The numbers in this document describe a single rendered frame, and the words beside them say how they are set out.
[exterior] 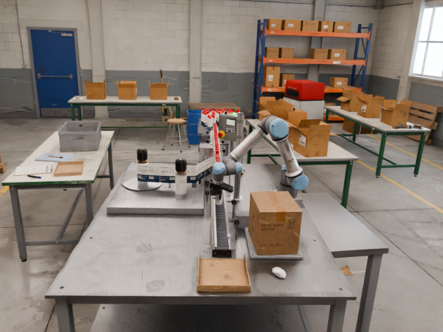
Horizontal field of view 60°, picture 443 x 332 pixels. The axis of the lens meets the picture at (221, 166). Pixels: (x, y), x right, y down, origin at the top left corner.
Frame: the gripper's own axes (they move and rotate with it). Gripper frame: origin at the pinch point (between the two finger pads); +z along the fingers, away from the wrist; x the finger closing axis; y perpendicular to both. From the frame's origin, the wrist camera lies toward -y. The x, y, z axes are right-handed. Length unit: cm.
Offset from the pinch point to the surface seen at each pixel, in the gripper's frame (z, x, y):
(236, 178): 8.3, -26.1, -13.7
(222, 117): -29, -54, -1
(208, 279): -32, 75, 8
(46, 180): 45, -52, 148
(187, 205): 4.8, 2.7, 22.7
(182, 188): 3.7, -11.8, 26.8
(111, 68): 347, -662, 250
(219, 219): -5.8, 21.2, 0.5
